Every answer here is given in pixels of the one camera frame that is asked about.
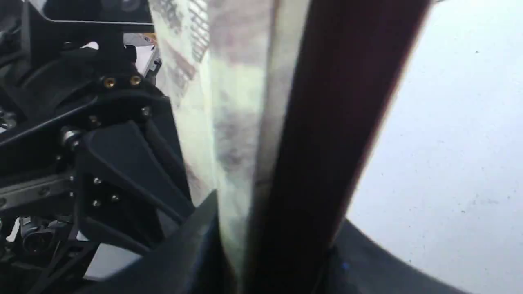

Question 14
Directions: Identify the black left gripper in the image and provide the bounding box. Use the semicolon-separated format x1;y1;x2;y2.
1;0;195;294

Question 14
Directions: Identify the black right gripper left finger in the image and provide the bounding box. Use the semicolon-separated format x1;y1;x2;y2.
80;191;226;294

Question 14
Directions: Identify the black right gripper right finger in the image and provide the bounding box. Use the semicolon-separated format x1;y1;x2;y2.
323;220;463;294

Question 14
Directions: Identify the painted paper folding fan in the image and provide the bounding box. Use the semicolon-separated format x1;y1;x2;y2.
149;0;433;294

